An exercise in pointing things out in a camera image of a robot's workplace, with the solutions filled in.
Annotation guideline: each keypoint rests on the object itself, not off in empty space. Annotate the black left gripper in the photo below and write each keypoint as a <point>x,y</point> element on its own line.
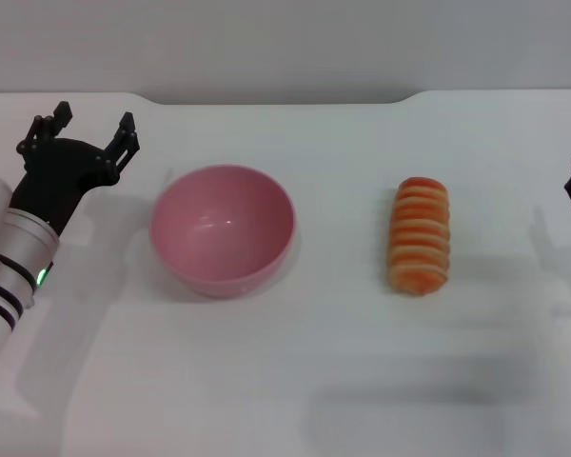
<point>57,176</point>

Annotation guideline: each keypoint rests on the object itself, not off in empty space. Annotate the pink plastic bowl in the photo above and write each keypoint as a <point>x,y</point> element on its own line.
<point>223,228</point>

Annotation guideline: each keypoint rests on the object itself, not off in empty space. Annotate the orange striped bread roll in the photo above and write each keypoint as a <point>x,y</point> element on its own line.
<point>419,233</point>

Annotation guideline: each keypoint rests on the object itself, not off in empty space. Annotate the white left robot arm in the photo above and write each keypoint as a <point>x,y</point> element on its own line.
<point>24,238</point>

